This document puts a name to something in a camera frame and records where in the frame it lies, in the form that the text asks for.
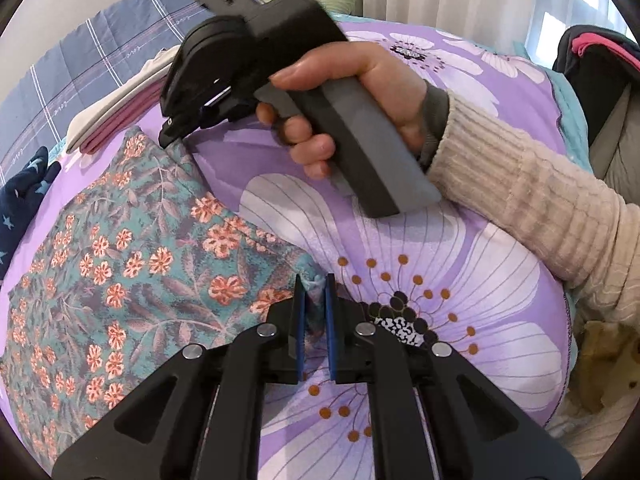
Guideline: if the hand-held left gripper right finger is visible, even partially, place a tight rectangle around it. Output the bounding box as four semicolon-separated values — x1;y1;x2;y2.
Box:
325;274;581;480

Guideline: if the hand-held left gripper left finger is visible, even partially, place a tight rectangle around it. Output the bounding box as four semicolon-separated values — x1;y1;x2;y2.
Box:
52;274;307;480

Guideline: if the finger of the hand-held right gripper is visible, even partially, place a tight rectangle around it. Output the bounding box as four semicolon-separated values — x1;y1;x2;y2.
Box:
159;85;236;150

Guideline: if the teal floral shirt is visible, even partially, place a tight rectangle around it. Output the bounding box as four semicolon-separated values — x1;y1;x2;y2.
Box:
0;127;326;466

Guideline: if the person's right forearm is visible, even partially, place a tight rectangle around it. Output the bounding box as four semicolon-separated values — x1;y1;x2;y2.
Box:
417;85;640;293

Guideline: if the person's right hand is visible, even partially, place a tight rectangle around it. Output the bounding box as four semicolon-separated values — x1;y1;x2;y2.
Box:
256;41;431;181

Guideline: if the folded pink cloth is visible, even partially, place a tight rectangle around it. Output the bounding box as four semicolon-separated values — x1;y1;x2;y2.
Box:
80;87;171;156

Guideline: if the folded cream cloth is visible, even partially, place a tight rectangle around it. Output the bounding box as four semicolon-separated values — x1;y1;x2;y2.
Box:
65;47;181;153

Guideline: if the blue plaid pillow cover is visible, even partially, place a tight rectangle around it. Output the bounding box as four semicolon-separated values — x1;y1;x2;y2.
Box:
0;0;216;186

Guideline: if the purple flower-print bed cover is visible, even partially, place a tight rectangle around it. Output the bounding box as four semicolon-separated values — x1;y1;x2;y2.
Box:
0;15;586;480

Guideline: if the navy star-print garment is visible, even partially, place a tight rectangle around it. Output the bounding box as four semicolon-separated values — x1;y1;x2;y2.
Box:
0;146;63;281

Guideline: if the person's cream top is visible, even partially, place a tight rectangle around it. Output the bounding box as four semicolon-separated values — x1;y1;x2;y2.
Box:
542;260;640;461

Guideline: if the dark jacket with pink trim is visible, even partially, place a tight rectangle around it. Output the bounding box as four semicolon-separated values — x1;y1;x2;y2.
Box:
552;24;640;151

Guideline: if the grey cloth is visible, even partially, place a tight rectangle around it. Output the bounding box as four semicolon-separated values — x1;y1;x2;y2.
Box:
590;82;640;196

